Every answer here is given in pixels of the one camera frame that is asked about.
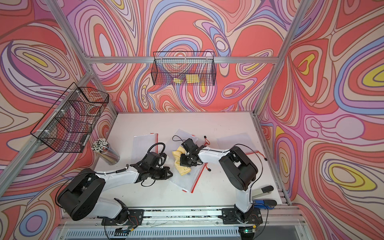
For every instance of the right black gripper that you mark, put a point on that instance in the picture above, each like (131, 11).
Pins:
(183, 162)

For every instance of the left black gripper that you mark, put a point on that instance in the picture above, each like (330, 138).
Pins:
(166, 170)

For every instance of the yellow microfiber cloth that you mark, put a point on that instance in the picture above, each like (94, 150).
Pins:
(177, 156)

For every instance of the clear mesh document bag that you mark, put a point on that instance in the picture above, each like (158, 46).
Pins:
(188, 181)
(141, 144)
(242, 141)
(181, 136)

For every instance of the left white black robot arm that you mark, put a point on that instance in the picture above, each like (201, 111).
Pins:
(81, 198)

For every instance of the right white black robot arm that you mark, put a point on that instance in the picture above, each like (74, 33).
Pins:
(239, 169)

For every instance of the yellow sticky note pad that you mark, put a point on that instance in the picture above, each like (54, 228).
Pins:
(192, 78)

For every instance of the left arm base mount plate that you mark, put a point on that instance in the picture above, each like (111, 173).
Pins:
(135, 217)

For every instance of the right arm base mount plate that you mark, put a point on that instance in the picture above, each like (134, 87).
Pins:
(235, 216)

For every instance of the blue black handled tool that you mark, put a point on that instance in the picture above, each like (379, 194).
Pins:
(261, 198)

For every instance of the black wire basket back wall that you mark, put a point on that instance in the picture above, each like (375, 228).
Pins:
(171, 67)

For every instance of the black wire basket wall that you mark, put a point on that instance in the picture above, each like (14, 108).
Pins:
(171, 67)
(67, 126)

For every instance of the black wire basket left wall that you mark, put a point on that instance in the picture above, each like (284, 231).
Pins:
(67, 126)

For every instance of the aluminium front rail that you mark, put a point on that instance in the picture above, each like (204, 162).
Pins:
(208, 216)

